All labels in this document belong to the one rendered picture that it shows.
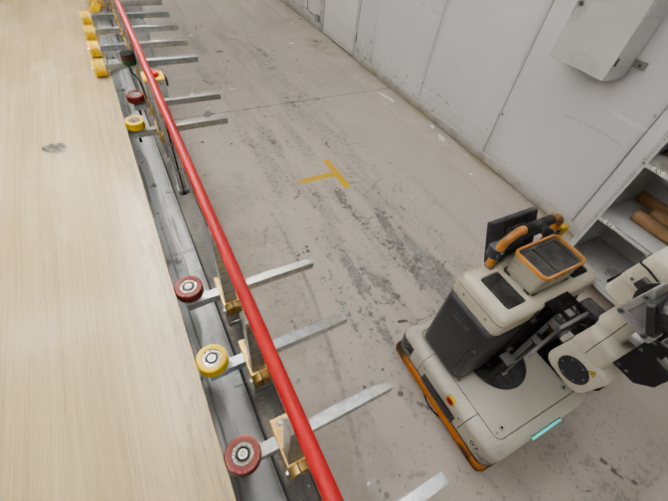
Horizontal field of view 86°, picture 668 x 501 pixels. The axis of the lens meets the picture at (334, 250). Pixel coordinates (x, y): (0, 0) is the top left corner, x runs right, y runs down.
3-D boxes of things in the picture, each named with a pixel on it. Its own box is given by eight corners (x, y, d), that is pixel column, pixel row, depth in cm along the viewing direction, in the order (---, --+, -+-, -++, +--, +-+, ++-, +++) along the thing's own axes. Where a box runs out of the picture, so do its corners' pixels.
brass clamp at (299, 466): (289, 417, 95) (289, 411, 91) (311, 469, 88) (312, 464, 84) (267, 427, 93) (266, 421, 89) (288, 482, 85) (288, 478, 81)
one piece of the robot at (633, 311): (613, 308, 91) (653, 288, 82) (625, 302, 93) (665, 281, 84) (646, 344, 87) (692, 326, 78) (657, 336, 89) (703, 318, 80)
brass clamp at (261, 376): (256, 341, 110) (255, 333, 106) (273, 381, 103) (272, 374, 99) (237, 349, 108) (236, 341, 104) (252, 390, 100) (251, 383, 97)
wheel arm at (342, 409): (384, 382, 104) (387, 376, 100) (390, 393, 102) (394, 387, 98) (236, 459, 87) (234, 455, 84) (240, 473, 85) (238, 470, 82)
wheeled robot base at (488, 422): (391, 348, 197) (402, 325, 178) (476, 308, 220) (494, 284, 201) (473, 477, 159) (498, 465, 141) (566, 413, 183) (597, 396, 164)
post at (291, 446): (294, 462, 104) (299, 408, 69) (299, 475, 102) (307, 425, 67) (283, 468, 103) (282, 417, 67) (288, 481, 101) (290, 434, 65)
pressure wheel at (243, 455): (245, 491, 85) (240, 483, 76) (223, 465, 88) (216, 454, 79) (269, 462, 89) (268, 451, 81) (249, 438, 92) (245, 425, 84)
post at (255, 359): (263, 384, 118) (254, 304, 82) (267, 394, 116) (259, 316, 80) (253, 389, 116) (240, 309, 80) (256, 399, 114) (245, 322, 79)
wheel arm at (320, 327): (341, 316, 119) (343, 309, 116) (346, 325, 117) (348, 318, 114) (208, 372, 102) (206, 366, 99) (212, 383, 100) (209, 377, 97)
